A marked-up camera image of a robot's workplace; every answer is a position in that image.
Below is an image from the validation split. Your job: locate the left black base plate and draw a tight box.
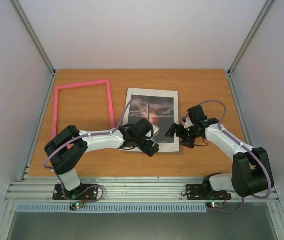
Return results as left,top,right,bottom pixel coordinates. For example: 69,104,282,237
52,184,101,201

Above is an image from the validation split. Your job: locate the pink picture frame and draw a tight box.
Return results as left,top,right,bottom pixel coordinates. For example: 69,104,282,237
51,79,115,139

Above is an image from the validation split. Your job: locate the aluminium rail base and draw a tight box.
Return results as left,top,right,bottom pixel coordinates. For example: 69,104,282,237
4,176,280,203

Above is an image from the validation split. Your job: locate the white mat board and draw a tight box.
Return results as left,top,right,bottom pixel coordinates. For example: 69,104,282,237
123,88,179,153

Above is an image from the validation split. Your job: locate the right aluminium corner post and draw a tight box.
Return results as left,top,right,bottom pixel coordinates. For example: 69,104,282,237
226,0,275,77

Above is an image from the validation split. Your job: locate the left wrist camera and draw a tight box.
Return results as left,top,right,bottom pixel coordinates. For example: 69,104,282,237
151,125,159,138

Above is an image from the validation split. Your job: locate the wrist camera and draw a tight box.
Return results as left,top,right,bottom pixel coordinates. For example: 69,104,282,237
151,125,159,138
182,116,193,129

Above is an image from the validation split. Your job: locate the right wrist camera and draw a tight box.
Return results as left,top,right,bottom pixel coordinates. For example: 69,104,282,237
182,116,193,129

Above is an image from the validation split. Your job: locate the purple cable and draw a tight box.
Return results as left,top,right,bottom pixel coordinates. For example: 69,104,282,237
43,95,105,205
183,100,275,214

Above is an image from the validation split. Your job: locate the aluminium corner post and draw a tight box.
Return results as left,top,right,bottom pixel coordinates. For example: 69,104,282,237
226,0,275,77
10,0,57,76

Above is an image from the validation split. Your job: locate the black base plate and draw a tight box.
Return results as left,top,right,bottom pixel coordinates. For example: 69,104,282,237
184,184,232,201
52,184,101,201

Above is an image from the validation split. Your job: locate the grey slotted cable duct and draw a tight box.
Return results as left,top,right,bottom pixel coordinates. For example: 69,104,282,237
16,202,207,214

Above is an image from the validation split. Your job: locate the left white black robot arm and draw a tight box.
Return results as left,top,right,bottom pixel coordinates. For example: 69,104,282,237
44,118,159,199

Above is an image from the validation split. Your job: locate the left small circuit board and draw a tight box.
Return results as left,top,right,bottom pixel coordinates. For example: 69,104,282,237
69,202,85,211

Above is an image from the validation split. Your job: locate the small circuit board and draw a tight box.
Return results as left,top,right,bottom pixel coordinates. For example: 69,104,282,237
206,201,224,209
69,202,85,211

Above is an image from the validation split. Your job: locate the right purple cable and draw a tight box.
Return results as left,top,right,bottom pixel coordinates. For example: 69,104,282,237
183,100,275,214

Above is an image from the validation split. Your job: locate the right small circuit board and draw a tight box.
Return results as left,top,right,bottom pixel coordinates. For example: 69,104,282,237
206,201,224,209

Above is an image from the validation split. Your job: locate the sunset landscape photo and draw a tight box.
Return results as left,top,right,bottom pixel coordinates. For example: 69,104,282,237
123,96,174,144

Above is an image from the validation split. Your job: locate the left aluminium corner post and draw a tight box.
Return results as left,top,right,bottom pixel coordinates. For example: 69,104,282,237
10,0,57,76

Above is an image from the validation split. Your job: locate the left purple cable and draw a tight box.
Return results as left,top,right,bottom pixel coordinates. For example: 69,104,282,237
43,95,105,205

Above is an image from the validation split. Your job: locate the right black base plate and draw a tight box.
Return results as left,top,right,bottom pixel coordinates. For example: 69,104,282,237
184,184,232,201

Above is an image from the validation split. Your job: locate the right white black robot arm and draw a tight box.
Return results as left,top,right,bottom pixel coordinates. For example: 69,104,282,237
165,105,274,199

